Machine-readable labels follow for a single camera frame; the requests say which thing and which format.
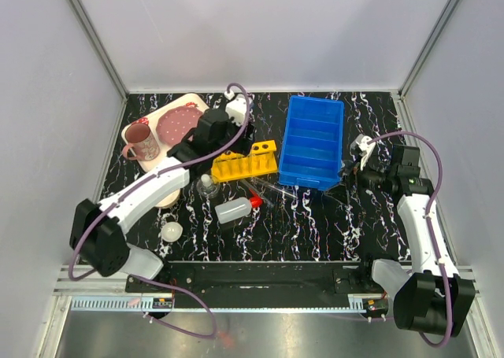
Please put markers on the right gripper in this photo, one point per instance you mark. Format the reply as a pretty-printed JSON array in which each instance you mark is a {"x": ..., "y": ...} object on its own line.
[{"x": 353, "y": 174}]

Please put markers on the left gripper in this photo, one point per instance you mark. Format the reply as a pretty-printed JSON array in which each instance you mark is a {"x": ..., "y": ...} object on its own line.
[{"x": 246, "y": 140}]

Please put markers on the yellow test tube rack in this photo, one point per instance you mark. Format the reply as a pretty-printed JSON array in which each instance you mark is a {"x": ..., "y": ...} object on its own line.
[{"x": 231, "y": 166}]

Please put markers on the clear test tube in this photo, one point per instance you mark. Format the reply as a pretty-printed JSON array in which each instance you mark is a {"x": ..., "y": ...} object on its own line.
[
  {"x": 256, "y": 193},
  {"x": 276, "y": 188}
]

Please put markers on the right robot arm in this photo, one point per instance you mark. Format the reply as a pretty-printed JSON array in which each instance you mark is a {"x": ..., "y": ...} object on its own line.
[{"x": 431, "y": 298}]

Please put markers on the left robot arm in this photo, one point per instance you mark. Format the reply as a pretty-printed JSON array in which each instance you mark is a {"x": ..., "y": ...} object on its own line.
[{"x": 99, "y": 229}]

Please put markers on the pink polka dot plate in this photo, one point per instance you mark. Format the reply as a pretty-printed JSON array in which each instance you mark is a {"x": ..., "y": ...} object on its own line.
[{"x": 176, "y": 123}]

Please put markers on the clear glass stoppered flask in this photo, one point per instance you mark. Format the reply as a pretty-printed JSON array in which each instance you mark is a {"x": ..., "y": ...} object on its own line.
[{"x": 207, "y": 186}]

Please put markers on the strawberry pattern tray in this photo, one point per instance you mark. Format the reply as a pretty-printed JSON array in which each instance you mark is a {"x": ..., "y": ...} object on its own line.
[{"x": 151, "y": 119}]

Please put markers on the blue divided plastic bin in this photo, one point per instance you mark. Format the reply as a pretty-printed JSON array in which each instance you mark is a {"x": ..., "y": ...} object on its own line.
[{"x": 312, "y": 146}]

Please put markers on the pink mug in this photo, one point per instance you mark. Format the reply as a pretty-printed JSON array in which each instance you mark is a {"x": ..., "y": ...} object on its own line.
[{"x": 141, "y": 143}]

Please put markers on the white wash bottle red cap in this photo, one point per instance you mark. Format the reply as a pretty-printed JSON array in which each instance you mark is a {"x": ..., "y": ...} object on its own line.
[{"x": 237, "y": 208}]

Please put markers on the beige ceramic mortar bowl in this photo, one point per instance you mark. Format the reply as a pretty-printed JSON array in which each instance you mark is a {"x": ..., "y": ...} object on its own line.
[{"x": 169, "y": 201}]

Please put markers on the white round lid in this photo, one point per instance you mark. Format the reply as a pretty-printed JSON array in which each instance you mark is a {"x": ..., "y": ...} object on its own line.
[{"x": 171, "y": 232}]

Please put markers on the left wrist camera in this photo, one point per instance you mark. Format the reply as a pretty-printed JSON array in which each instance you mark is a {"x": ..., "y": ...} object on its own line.
[{"x": 236, "y": 107}]

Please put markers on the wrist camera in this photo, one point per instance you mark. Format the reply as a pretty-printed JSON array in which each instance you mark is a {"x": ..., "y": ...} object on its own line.
[
  {"x": 236, "y": 107},
  {"x": 363, "y": 147}
]

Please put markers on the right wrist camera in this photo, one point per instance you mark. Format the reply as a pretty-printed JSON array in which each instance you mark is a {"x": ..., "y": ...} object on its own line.
[{"x": 363, "y": 147}]

